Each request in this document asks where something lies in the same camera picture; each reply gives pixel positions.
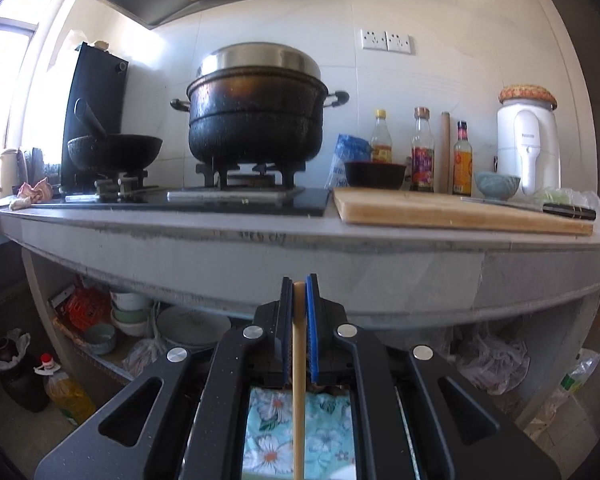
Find bamboo chopstick six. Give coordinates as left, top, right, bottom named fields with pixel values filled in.
left=291, top=282, right=306, bottom=480

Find white kitchen appliance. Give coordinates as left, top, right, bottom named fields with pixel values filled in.
left=496, top=84, right=560, bottom=196

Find black kitchen knife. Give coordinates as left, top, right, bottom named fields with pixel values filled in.
left=462, top=196, right=597, bottom=222

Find wooden cutting board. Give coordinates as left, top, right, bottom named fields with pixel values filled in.
left=332, top=188, right=594, bottom=236

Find black small bowl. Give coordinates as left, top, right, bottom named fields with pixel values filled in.
left=344, top=162, right=406, bottom=190

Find sauce bottle yellow cap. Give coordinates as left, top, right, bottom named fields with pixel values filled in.
left=370, top=108, right=392, bottom=164

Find stacked white bowls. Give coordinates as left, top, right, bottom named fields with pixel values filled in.
left=109, top=290, right=154, bottom=337

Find floral blue quilt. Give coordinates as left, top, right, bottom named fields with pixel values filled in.
left=241, top=384, right=358, bottom=480

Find sauce bottle red cap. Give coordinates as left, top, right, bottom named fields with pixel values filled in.
left=453, top=122, right=472, bottom=196

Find large black stock pot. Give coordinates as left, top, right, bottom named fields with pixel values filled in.
left=170, top=42, right=350, bottom=166

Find light blue bowl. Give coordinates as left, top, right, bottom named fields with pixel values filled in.
left=475, top=171, right=520, bottom=200

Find black wok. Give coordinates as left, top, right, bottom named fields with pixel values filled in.
left=67, top=99, right=162, bottom=174

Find cooking oil bottle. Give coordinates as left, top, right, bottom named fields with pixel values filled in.
left=34, top=353, right=96, bottom=426

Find black trash bin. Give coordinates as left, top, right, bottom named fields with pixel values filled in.
left=0, top=328, right=50, bottom=413

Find rice sack bag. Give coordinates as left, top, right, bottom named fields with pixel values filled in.
left=524, top=348, right=600, bottom=441

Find wall power socket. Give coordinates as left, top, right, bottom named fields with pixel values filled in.
left=360, top=29, right=413, bottom=55

